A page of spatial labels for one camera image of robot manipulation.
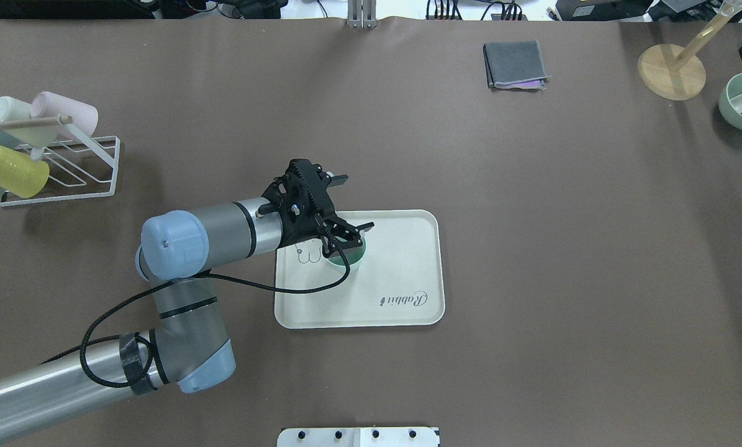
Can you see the black bracket stand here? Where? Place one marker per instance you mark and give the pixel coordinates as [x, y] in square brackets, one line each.
[75, 10]

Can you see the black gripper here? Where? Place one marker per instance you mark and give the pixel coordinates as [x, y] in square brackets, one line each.
[297, 234]

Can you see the white wire cup rack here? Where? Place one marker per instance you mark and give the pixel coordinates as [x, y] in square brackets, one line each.
[81, 168]

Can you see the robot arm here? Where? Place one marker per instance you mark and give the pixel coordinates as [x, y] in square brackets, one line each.
[174, 332]

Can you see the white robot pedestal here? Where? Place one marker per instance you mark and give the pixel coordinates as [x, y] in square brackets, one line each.
[360, 436]

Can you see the green cup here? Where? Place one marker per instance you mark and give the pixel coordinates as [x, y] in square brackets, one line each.
[352, 251]

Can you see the cream rabbit tray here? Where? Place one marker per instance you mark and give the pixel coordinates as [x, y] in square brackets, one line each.
[397, 281]

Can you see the grey folded cloths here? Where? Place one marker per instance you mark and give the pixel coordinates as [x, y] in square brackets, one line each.
[514, 65]

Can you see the yellow cup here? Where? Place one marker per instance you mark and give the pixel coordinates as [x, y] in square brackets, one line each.
[20, 175]

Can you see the wooden cup tree stand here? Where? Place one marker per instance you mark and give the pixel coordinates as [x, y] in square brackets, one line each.
[676, 73]

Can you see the aluminium frame post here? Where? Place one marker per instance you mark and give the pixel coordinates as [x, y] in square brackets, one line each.
[361, 14]

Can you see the pink cup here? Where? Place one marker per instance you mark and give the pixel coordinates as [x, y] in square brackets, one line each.
[46, 105]

